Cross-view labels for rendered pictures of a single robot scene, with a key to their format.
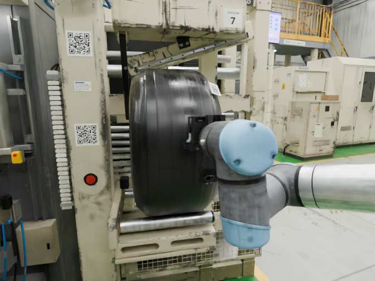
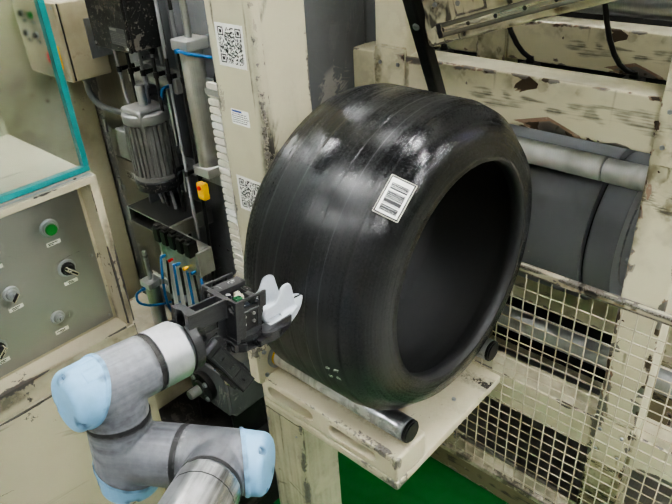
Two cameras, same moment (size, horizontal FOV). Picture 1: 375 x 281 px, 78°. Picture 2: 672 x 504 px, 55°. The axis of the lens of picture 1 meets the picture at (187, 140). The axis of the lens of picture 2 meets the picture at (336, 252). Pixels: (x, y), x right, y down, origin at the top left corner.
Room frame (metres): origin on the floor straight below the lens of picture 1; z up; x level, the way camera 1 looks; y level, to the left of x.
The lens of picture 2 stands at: (0.25, -0.70, 1.77)
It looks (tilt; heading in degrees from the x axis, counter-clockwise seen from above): 31 degrees down; 56
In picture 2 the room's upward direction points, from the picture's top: 4 degrees counter-clockwise
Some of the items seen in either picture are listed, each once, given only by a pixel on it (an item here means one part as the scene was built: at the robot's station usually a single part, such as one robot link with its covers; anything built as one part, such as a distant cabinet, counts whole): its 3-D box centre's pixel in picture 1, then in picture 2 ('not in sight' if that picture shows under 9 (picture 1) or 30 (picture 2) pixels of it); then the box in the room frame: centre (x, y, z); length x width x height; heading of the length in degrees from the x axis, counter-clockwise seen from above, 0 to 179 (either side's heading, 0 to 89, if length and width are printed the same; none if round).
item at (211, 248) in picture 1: (162, 226); (383, 388); (0.90, 0.11, 0.80); 0.37 x 0.36 x 0.02; 12
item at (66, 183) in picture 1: (63, 142); (238, 192); (0.79, 0.43, 1.19); 0.05 x 0.04 x 0.48; 12
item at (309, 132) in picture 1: (312, 129); not in sight; (5.05, -2.75, 0.62); 0.91 x 0.58 x 1.25; 110
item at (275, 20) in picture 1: (267, 27); not in sight; (4.61, -1.48, 2.60); 0.60 x 0.05 x 0.55; 110
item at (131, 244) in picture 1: (166, 237); (339, 412); (0.77, 0.08, 0.84); 0.36 x 0.09 x 0.06; 102
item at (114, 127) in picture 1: (114, 151); not in sight; (1.23, 0.40, 1.05); 0.20 x 0.15 x 0.30; 102
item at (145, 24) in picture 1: (178, 20); not in sight; (1.22, 0.04, 1.71); 0.61 x 0.25 x 0.15; 102
